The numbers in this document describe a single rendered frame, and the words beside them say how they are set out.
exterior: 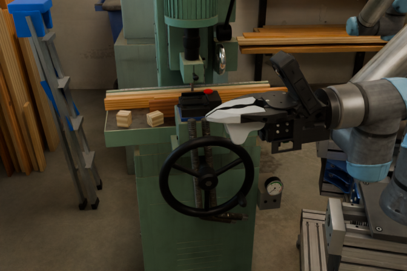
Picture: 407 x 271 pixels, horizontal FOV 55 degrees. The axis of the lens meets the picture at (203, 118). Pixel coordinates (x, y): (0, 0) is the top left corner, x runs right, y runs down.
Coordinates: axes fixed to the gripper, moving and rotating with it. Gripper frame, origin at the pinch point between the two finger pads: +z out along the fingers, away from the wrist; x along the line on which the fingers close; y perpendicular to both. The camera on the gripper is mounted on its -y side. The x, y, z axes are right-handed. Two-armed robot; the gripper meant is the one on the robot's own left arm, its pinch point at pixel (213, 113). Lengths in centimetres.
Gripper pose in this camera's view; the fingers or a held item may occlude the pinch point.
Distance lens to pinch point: 61.8
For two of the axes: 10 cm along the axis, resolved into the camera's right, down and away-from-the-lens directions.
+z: -9.8, 1.4, -1.7
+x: -2.1, -4.1, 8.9
